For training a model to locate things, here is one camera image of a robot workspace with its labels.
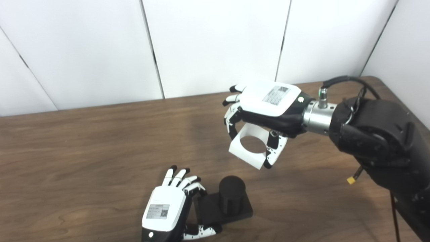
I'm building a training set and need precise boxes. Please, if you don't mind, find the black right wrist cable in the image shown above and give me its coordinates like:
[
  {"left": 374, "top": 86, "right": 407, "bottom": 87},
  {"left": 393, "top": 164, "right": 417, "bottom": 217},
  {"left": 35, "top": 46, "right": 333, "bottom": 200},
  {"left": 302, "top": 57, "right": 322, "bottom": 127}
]
[{"left": 318, "top": 76, "right": 382, "bottom": 110}]

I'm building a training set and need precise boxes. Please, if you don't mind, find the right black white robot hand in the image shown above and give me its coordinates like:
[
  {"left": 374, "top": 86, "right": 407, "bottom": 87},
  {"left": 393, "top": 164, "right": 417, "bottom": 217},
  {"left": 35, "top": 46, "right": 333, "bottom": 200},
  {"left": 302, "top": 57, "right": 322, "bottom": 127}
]
[{"left": 222, "top": 81, "right": 314, "bottom": 169}]

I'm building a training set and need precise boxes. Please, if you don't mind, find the white square piece with hole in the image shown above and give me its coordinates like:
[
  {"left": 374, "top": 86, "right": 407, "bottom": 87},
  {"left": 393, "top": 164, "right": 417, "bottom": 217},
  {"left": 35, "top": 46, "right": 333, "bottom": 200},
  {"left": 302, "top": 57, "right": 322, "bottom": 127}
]
[{"left": 228, "top": 123, "right": 288, "bottom": 170}]

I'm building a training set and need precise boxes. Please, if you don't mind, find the black peg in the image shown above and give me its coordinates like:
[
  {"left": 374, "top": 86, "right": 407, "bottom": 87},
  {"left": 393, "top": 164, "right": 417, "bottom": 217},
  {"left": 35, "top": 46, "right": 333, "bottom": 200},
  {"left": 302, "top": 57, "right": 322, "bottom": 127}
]
[{"left": 193, "top": 176, "right": 253, "bottom": 225}]

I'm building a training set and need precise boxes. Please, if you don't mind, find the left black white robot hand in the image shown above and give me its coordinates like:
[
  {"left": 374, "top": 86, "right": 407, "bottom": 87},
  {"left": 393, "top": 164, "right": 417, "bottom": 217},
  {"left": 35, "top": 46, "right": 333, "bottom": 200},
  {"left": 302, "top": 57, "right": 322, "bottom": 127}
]
[{"left": 141, "top": 165, "right": 222, "bottom": 242}]

